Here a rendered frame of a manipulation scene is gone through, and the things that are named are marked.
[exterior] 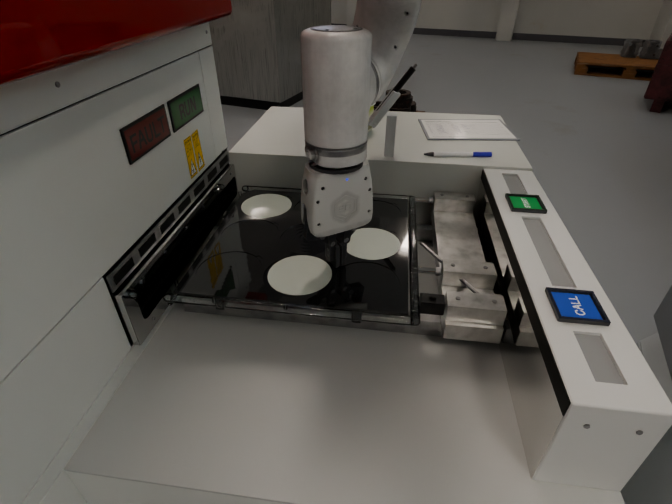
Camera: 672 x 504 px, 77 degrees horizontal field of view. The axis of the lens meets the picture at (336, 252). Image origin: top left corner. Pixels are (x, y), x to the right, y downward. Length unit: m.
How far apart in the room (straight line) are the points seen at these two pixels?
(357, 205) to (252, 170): 0.39
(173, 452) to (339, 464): 0.20
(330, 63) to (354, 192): 0.18
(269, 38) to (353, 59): 4.03
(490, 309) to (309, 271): 0.27
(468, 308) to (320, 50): 0.38
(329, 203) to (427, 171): 0.36
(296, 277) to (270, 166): 0.35
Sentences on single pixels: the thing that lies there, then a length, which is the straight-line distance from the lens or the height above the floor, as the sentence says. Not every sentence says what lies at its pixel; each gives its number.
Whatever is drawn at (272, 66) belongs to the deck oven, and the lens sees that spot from 4.57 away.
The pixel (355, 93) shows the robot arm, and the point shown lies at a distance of 0.53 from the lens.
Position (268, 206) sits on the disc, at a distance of 0.85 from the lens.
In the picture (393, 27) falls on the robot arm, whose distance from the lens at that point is 0.59.
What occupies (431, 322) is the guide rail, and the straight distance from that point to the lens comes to 0.66.
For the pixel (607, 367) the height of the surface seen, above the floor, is 0.96.
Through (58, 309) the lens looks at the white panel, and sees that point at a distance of 0.55.
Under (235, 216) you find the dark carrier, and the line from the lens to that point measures 0.83.
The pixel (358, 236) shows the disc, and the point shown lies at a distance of 0.74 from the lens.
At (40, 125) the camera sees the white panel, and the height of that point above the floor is 1.17.
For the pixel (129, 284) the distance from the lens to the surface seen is 0.63.
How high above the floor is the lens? 1.30
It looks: 35 degrees down
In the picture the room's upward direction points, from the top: straight up
